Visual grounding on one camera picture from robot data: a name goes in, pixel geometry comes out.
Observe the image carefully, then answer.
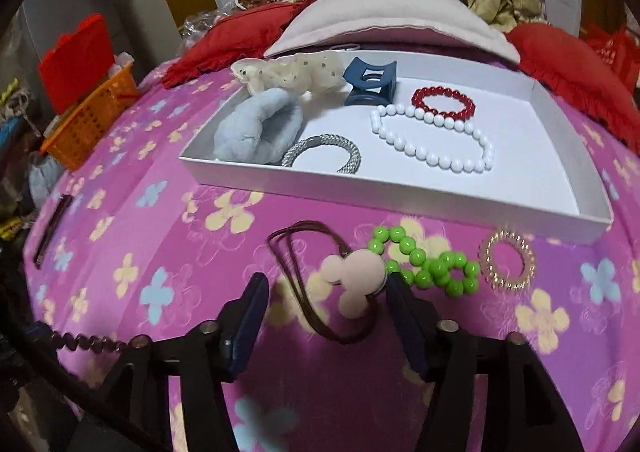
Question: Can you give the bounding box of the red printed bag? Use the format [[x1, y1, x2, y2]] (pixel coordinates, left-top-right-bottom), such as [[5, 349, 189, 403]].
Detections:
[[582, 25, 633, 66]]

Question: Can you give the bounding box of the red bead bracelet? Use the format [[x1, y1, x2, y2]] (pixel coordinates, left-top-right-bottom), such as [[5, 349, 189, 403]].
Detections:
[[411, 86, 476, 123]]

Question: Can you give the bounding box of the black smartphone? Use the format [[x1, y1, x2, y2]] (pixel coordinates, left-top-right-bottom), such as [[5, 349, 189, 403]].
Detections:
[[32, 193, 75, 269]]

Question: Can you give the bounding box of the white cardboard box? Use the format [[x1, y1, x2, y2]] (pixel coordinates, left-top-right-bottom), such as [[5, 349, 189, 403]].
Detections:
[[178, 50, 614, 245]]

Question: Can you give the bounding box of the red ruffled pillow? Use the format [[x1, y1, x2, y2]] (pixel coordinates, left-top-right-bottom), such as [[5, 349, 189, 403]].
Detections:
[[506, 23, 640, 155], [161, 2, 313, 88]]

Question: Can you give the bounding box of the silver mesh bracelet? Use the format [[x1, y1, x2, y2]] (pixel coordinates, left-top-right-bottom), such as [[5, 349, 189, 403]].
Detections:
[[280, 133, 362, 175]]

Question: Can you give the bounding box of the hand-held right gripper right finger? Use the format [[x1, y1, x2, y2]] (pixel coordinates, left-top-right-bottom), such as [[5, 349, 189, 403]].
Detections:
[[385, 271, 586, 452]]

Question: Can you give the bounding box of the dark bead bracelet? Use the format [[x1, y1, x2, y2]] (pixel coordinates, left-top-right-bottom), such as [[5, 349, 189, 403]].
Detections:
[[47, 329, 143, 358]]

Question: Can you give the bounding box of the white bead necklace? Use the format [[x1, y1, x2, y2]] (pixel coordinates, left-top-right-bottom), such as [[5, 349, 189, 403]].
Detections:
[[370, 102, 496, 174]]

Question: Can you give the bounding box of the orange plastic basket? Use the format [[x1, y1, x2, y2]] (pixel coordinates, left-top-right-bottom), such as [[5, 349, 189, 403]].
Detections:
[[39, 63, 142, 171]]

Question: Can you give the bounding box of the gold spiral hair tie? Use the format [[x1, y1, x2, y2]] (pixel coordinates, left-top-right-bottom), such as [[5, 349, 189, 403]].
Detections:
[[479, 229, 536, 292]]

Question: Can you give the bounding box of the blue hair claw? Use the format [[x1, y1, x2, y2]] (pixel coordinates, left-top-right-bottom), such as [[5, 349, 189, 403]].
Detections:
[[342, 57, 398, 108]]

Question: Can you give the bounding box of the brown hair tie pink ornament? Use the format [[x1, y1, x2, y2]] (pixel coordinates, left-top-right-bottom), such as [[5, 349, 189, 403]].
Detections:
[[266, 219, 388, 345]]

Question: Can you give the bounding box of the clear plastic bag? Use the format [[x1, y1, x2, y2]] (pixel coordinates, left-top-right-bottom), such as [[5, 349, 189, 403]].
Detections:
[[177, 0, 241, 50]]

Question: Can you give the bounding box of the green bead bracelet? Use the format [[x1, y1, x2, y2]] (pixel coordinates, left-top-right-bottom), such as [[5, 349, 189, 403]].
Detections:
[[366, 225, 482, 297]]

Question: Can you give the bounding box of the pink floral bedsheet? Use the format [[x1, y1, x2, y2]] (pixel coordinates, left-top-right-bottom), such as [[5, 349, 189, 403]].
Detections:
[[22, 45, 640, 452]]

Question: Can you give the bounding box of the cream dotted scrunchie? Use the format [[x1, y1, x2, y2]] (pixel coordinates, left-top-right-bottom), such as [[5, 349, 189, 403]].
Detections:
[[231, 51, 345, 97]]

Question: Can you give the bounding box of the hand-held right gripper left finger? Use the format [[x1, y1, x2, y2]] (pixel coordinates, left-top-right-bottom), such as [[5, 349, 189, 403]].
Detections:
[[97, 272, 271, 452]]

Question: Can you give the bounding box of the light blue fluffy scrunchie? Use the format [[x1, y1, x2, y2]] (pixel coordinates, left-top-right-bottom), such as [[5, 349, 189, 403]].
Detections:
[[214, 86, 304, 165]]

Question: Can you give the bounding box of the grey-white pillow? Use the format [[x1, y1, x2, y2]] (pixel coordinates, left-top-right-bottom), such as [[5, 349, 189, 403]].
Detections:
[[262, 0, 521, 64]]

